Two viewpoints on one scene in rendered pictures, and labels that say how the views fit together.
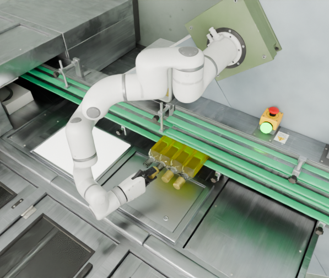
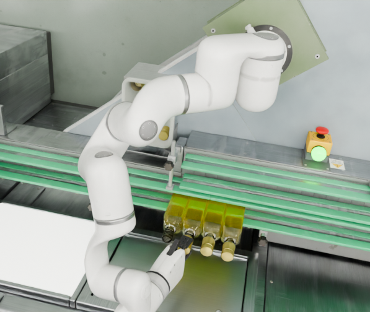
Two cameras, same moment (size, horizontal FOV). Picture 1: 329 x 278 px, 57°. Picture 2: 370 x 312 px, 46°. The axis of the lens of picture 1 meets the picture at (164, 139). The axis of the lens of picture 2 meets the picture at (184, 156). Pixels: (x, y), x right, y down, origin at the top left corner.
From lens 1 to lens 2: 0.51 m
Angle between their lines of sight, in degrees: 25
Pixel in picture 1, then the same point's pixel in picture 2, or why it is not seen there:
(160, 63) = (242, 48)
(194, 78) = (277, 70)
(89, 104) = (144, 116)
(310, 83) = (362, 88)
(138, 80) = (204, 80)
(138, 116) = not seen: hidden behind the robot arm
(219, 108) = (243, 143)
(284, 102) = (330, 119)
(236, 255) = not seen: outside the picture
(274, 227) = (356, 289)
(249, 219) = (321, 287)
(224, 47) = not seen: hidden behind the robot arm
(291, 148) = (356, 173)
